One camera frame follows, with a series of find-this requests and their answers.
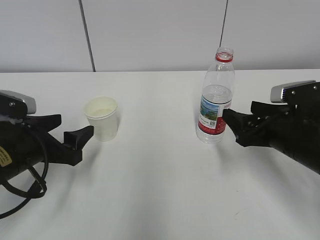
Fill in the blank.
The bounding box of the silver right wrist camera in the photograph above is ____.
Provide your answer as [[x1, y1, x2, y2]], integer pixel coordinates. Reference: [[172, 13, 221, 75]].
[[270, 80, 320, 105]]

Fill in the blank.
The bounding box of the white paper cup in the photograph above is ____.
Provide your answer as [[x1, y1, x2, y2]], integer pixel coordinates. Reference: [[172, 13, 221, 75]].
[[83, 96, 118, 142]]

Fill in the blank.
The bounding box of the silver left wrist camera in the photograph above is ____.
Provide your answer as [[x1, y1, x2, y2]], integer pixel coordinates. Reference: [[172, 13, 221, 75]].
[[0, 89, 37, 119]]

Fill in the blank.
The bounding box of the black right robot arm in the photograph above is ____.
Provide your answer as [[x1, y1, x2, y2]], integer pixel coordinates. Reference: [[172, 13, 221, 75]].
[[222, 101, 320, 173]]

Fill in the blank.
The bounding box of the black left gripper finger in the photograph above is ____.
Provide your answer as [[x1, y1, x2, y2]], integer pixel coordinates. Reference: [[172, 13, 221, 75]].
[[24, 114, 62, 132], [63, 125, 94, 151]]

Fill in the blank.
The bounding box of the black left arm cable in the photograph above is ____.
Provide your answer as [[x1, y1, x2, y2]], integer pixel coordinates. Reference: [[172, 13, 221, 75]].
[[0, 124, 50, 218]]

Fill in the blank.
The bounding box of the clear plastic water bottle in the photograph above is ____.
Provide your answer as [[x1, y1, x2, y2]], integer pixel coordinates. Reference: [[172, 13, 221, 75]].
[[196, 47, 235, 144]]

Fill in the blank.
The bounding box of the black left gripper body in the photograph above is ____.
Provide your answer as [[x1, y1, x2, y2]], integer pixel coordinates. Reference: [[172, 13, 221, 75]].
[[21, 120, 83, 166]]

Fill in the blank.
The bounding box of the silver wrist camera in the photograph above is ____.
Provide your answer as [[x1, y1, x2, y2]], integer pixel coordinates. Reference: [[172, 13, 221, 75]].
[[270, 80, 320, 105], [0, 89, 37, 119]]

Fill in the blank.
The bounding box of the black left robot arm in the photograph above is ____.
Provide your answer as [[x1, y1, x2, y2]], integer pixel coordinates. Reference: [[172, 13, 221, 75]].
[[0, 114, 94, 181]]

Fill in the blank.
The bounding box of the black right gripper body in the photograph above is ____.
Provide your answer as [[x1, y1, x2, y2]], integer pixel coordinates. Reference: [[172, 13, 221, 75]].
[[236, 107, 320, 150]]

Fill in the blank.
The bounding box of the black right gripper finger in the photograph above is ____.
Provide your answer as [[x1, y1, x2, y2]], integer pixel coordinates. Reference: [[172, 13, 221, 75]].
[[222, 109, 265, 140], [250, 101, 290, 118]]

